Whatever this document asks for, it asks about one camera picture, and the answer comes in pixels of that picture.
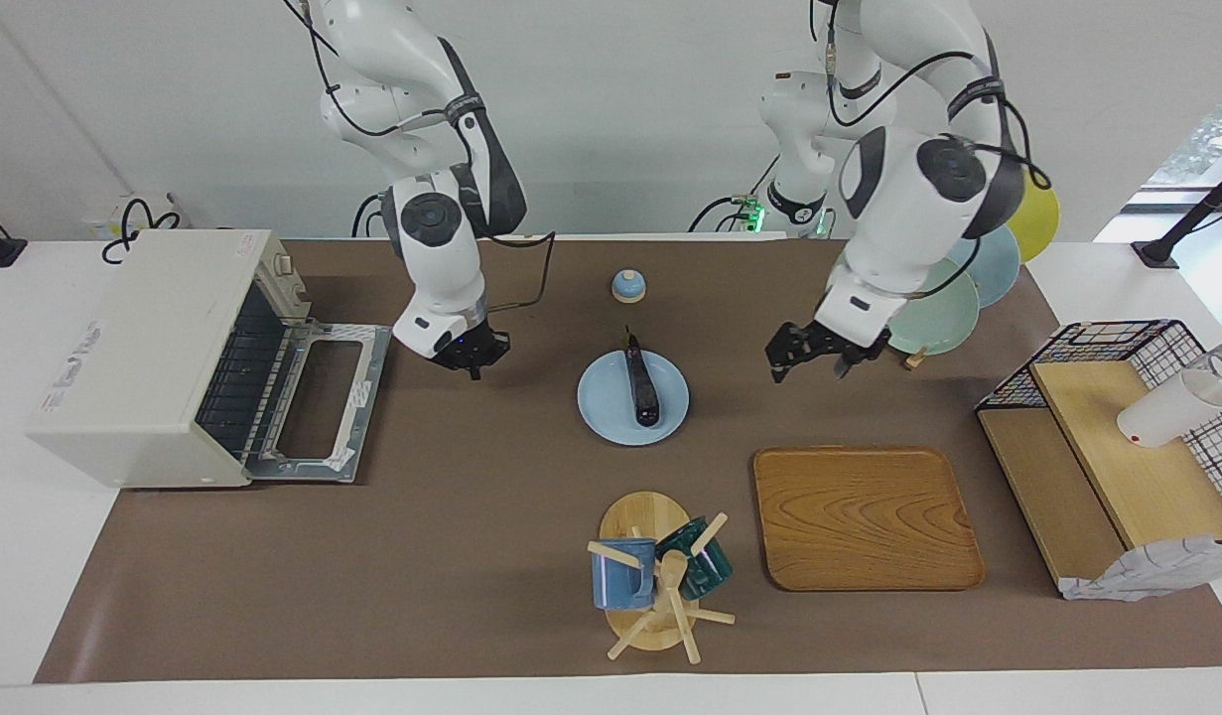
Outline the dark purple eggplant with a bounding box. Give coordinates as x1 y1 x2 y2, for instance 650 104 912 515
623 326 663 428

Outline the cream toaster oven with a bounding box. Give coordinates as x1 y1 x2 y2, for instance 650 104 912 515
25 230 393 490

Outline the pale green plate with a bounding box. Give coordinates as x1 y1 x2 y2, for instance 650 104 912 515
883 256 981 357

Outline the wooden serving tray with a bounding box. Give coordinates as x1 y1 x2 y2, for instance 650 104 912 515
752 445 987 593

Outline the light blue racked plate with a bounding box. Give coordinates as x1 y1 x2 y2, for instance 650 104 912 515
948 226 1021 309

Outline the brown table mat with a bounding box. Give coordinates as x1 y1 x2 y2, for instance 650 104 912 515
33 238 1222 684

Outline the wooden mug tree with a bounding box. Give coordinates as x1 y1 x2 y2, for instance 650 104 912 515
587 491 737 665

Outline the dark green ceramic mug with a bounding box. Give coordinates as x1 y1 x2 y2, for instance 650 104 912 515
656 516 735 601

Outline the yellow plate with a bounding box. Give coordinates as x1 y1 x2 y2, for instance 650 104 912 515
1004 171 1060 264

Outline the blue ceramic mug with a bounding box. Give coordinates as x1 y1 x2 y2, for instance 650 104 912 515
591 538 658 611

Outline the white cup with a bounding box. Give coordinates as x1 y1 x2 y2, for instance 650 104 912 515
1117 367 1222 449

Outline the white patterned cloth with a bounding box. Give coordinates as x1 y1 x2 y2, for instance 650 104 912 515
1062 536 1222 602

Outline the white power strip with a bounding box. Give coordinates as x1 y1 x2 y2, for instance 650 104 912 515
82 193 191 240

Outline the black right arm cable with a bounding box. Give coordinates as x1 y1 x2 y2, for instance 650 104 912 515
476 230 558 315

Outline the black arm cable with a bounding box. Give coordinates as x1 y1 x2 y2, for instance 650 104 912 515
824 0 1054 192
476 230 558 315

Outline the black right base cable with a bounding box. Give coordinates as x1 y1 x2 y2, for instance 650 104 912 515
351 193 395 239

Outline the black base cable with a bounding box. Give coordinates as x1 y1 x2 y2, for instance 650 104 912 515
688 149 782 235
351 193 395 239

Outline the black left base cable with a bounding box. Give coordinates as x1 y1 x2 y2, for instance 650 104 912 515
688 149 782 235

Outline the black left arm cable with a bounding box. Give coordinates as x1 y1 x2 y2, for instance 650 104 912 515
824 0 1054 192

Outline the wooden shelf with wire basket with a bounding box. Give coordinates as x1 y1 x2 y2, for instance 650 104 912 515
975 320 1222 597

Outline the black looped power cable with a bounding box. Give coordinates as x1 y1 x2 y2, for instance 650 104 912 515
101 198 183 265

